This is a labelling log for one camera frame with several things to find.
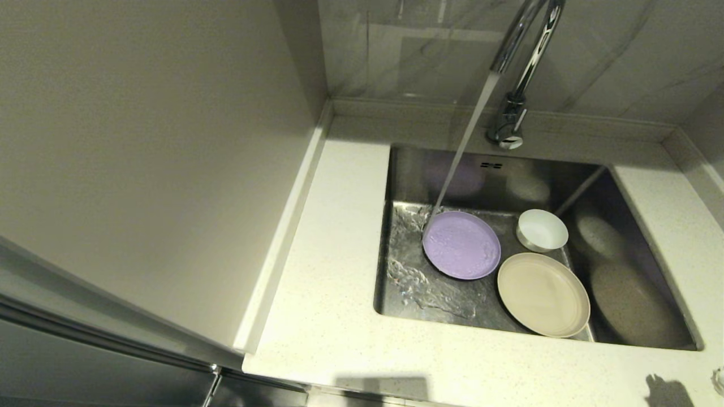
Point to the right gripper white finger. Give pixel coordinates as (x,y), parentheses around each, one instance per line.
(719,381)

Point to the beige plate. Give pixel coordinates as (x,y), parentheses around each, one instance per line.
(543,294)

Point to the white bowl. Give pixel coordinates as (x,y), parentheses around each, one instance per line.
(542,230)

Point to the purple plate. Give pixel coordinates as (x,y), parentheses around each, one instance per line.
(461,246)

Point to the stainless steel sink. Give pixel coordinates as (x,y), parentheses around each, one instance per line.
(633,226)

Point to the running water stream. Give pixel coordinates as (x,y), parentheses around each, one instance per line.
(464,147)

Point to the chrome gooseneck faucet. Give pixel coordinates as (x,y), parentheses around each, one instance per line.
(537,45)

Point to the under-counter cabinet front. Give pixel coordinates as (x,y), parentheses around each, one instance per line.
(260,394)

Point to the beige tall cabinet panel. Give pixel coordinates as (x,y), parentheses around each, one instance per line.
(141,141)

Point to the grey glossy cabinet door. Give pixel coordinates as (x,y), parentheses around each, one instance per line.
(85,373)

